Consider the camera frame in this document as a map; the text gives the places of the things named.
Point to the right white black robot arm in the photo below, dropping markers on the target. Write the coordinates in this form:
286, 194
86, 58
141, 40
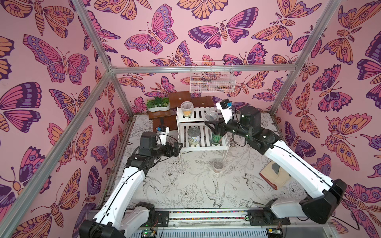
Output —
323, 194

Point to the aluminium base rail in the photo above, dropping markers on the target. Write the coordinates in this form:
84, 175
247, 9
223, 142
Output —
227, 223

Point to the white wire basket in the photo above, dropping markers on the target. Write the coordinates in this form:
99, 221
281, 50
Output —
212, 79

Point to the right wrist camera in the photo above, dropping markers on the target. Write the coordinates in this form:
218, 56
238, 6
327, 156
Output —
226, 108

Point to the green plant in white pot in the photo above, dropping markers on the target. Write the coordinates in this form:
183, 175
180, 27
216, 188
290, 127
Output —
158, 104

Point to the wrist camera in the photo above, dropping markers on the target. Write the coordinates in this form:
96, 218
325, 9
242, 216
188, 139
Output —
162, 132
226, 108

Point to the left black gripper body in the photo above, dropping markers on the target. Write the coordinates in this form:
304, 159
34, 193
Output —
160, 150

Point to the jar with red seeds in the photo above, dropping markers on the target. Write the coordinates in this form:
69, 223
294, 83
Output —
217, 165

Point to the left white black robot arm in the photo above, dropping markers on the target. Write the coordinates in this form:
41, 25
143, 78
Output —
119, 193

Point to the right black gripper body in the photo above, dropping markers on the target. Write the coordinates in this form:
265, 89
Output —
219, 128

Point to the white wooden two-tier shelf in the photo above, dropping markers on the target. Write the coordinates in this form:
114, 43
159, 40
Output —
197, 120

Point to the green watermelon can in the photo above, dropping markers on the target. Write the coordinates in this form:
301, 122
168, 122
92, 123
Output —
215, 139

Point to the jar with purple seeds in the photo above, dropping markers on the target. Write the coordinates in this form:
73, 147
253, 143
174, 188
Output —
211, 116

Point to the jar with yellow seeds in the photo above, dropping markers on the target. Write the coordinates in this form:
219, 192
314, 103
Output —
187, 109

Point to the silver tin can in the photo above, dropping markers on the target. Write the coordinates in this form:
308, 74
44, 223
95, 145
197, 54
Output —
194, 135

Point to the brown wooden stand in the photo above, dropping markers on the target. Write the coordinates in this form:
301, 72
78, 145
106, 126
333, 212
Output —
168, 118

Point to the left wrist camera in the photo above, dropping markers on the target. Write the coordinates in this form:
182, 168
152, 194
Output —
162, 132

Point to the beige oven glove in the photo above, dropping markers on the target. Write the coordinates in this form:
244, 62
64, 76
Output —
275, 175

